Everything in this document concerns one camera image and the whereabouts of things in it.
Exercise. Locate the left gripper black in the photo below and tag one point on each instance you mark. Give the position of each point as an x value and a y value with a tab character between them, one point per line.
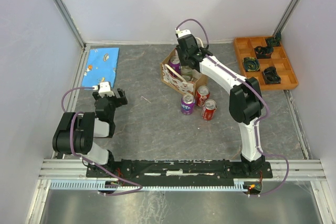
121	100

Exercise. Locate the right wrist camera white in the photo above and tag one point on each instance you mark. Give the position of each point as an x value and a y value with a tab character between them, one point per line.
180	33

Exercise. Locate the dark rolled fabric top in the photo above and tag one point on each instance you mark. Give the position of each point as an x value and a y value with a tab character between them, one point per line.
274	41

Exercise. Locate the canvas tote bag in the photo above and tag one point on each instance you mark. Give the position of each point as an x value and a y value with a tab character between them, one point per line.
177	82

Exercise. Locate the orange wooden divided tray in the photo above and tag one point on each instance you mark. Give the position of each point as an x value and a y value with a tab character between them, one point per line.
244	48

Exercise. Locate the clear green-cap bottle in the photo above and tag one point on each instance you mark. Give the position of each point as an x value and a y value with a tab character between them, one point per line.
187	73

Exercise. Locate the blue cable duct rail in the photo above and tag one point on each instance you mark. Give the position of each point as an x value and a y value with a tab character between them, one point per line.
106	186

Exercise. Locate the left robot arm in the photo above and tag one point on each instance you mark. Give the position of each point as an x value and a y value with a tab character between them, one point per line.
75	134

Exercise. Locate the black rolled belt lower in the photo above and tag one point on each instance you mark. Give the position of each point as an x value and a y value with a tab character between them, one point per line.
271	76

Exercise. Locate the blue-green rolled fabric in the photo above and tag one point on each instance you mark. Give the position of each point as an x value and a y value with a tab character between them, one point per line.
251	64

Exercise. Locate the blue space-print cloth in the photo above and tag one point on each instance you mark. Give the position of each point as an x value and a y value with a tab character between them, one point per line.
101	66

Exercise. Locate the black rolled belt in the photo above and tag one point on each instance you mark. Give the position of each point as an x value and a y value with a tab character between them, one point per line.
263	52
271	76

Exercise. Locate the aluminium frame rail front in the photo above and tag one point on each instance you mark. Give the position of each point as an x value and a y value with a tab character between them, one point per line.
299	170

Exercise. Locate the purple fanta can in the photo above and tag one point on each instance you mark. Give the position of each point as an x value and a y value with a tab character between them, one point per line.
187	104

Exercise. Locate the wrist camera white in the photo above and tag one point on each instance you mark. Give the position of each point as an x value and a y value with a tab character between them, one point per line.
180	33
105	89

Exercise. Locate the red cola can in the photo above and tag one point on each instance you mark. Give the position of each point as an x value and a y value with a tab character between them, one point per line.
202	94
208	110

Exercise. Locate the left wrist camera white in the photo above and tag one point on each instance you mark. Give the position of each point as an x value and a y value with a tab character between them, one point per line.
105	89

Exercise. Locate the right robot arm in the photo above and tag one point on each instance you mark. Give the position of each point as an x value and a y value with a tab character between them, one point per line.
245	99

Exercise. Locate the black rolled belt upper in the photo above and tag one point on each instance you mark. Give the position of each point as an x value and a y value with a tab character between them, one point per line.
263	52

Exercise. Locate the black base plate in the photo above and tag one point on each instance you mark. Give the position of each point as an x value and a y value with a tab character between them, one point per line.
223	168

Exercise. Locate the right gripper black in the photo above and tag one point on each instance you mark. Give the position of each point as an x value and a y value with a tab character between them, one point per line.
182	61

